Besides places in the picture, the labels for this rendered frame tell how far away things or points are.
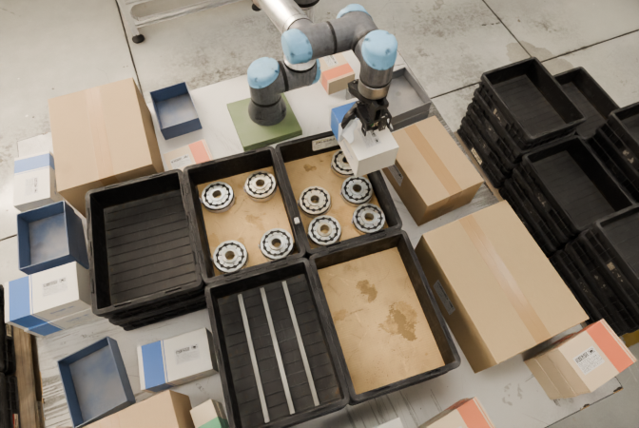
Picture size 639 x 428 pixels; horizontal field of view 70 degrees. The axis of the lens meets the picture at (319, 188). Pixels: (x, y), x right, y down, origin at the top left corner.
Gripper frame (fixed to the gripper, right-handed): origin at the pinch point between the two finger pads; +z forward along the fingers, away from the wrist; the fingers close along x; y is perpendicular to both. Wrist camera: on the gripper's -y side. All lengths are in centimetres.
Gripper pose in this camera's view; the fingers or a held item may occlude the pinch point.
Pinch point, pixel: (362, 131)
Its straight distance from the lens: 129.9
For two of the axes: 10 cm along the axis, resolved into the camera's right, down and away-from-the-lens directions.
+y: 3.8, 8.1, -4.4
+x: 9.3, -3.3, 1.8
